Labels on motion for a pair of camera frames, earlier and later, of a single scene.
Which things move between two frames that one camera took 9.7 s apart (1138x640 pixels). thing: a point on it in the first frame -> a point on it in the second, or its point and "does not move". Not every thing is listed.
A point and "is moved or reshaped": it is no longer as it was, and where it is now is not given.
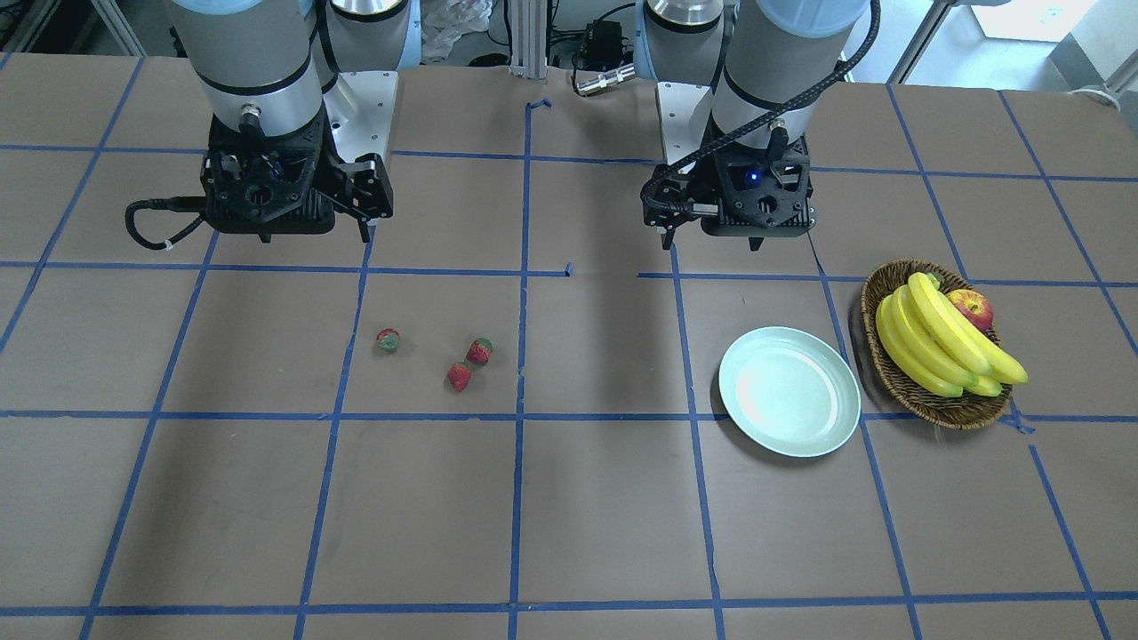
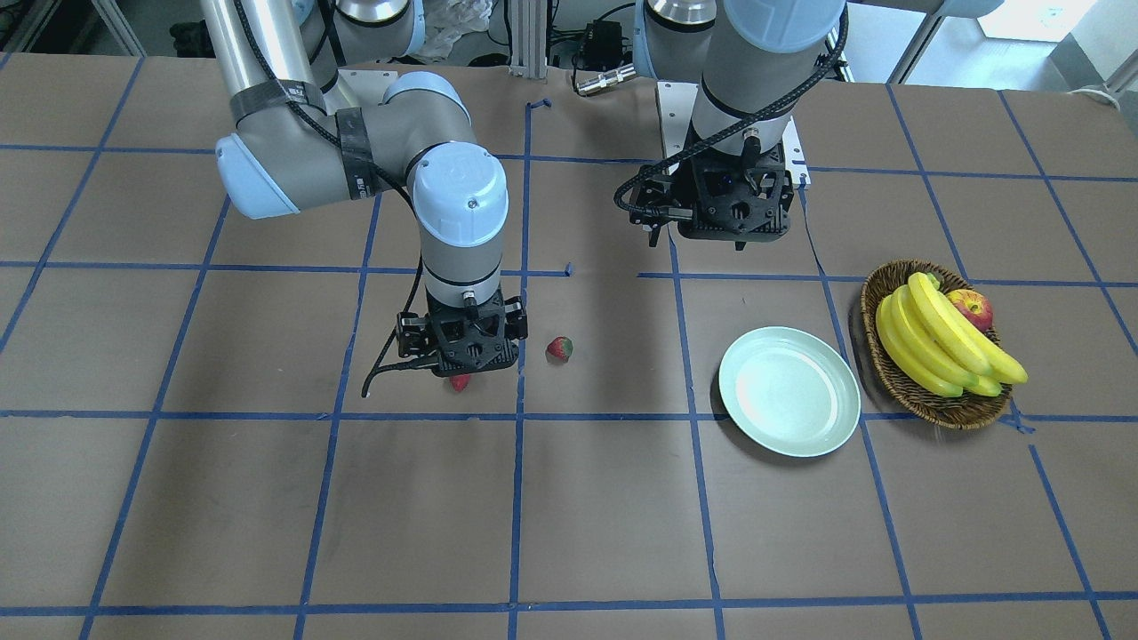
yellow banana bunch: (926, 340) does not move
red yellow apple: (974, 306) does not move
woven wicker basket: (955, 412) does not move
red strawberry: (479, 351) is moved or reshaped
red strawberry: (459, 376) does not move
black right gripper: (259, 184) -> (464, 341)
